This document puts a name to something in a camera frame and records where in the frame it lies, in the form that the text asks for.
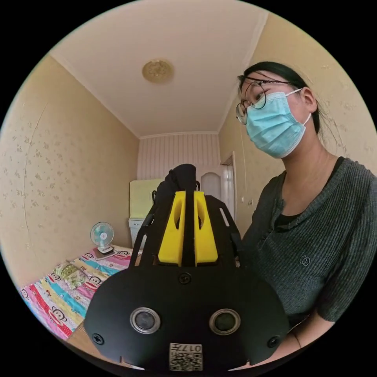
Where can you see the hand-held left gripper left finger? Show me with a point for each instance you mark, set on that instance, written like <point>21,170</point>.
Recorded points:
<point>170,244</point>

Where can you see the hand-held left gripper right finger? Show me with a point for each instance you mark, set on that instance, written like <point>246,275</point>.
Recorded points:
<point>206,244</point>

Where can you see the person's left forearm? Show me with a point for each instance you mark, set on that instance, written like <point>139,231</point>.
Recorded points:
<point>296,335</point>

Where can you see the pale yellow cupboard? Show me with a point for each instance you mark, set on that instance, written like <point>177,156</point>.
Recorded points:
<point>141,200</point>

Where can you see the white door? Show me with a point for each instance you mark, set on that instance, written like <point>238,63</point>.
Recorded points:
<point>216,185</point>

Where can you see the flat book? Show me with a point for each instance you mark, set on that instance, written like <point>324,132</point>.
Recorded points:
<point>101,255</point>

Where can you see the small white table fan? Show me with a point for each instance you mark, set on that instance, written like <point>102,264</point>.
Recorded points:
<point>101,234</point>

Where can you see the green floral rolled blanket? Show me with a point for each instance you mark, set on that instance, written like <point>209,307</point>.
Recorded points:
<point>69,272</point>

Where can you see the person's body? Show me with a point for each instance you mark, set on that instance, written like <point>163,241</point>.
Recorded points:
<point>312,235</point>

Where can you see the bed with printed striped sheet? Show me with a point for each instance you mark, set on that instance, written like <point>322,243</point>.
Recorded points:
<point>59,297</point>

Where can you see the round golden ceiling lamp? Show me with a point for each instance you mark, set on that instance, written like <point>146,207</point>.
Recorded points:
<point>158,71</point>

